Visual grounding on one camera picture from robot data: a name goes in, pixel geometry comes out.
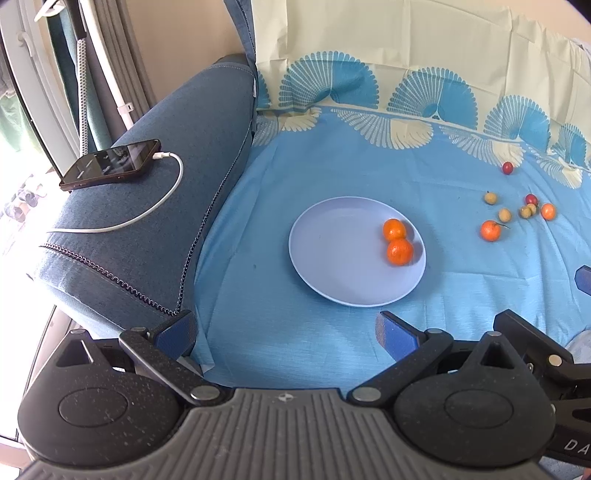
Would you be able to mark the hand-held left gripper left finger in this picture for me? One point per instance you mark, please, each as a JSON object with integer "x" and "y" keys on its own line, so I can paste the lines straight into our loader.
{"x": 178, "y": 333}

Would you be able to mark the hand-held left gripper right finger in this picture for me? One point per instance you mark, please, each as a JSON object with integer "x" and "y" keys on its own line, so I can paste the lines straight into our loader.
{"x": 395, "y": 337}

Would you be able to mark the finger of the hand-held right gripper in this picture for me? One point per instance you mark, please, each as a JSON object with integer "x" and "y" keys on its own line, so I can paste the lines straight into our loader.
{"x": 583, "y": 279}
{"x": 526, "y": 334}

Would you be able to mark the small orange mandarin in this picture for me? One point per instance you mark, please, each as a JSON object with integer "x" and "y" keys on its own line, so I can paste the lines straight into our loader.
{"x": 548, "y": 211}

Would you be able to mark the pale blue round plate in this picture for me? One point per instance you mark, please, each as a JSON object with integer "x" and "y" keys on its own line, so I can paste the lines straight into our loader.
{"x": 341, "y": 263}

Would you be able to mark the orange mandarin with stem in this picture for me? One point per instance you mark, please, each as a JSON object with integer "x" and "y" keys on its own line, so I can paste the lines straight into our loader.
{"x": 490, "y": 230}

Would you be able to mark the red cherry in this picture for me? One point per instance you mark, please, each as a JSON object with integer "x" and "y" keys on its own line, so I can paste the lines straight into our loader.
{"x": 508, "y": 167}
{"x": 531, "y": 199}

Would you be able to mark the black smartphone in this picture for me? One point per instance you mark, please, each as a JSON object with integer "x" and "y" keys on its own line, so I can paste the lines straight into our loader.
{"x": 108, "y": 164}

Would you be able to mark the blue and cream printed cloth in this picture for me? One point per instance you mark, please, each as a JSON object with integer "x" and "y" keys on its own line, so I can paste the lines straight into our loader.
{"x": 323, "y": 152}

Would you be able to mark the white pipe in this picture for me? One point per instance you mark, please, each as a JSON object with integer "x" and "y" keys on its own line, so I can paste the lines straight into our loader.
{"x": 111, "y": 69}

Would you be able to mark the grey green curtain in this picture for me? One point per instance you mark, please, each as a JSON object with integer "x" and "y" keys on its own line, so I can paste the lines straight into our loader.
{"x": 117, "y": 50}

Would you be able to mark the white window frame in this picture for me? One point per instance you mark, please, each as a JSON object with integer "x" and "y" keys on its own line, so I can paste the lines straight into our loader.
{"x": 25, "y": 69}

